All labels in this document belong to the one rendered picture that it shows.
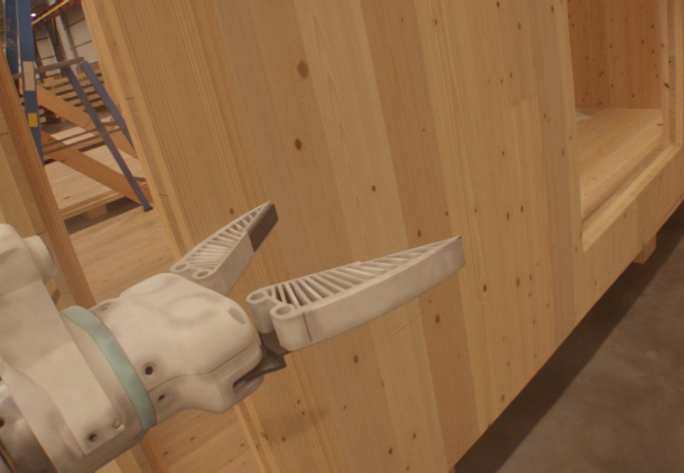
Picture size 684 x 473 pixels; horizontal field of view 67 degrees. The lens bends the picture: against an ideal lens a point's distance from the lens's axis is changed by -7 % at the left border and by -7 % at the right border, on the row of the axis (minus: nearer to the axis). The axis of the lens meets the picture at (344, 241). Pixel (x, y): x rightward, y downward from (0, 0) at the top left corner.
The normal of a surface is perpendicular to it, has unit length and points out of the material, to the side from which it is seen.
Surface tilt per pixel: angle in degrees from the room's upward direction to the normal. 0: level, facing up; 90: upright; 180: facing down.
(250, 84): 90
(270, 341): 3
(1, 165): 90
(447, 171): 90
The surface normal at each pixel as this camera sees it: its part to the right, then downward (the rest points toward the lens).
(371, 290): 0.43, 0.28
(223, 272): 0.96, -0.11
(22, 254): 0.68, 0.15
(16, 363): 0.58, -0.14
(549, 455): -0.18, -0.91
